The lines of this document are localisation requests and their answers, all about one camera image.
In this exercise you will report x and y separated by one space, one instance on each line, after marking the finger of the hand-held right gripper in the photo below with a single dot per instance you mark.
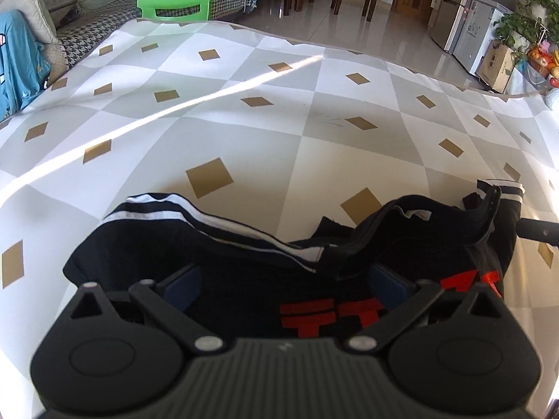
537 230

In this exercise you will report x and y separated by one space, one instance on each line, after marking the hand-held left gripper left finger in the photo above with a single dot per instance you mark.
183 283

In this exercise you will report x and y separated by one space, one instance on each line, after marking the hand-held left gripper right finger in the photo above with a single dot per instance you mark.
388 286

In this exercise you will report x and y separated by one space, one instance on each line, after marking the black t-shirt red print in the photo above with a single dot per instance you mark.
262 279

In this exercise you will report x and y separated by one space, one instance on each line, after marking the white rounded container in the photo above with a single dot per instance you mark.
553 98

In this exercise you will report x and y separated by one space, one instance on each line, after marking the diamond-pattern tablecloth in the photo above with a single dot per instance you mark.
262 139

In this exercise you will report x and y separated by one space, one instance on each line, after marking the fruit basket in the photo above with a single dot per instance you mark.
543 63

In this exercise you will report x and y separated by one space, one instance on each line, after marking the cardboard box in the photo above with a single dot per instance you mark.
495 67

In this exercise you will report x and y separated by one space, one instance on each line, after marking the white chest freezer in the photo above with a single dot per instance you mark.
476 35

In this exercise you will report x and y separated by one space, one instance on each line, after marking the leafy potted plant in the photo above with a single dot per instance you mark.
524 17

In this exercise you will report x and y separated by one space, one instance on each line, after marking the silver refrigerator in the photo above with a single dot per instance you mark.
458 8

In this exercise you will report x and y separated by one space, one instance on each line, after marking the houndstooth sofa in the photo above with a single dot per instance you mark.
100 26

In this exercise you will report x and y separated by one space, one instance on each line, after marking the blue cartoon pajamas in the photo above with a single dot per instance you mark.
22 61

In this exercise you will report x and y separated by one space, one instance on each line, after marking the grey-brown garment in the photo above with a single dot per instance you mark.
61 0

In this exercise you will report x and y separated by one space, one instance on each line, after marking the grey pillow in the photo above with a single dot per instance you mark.
26 4

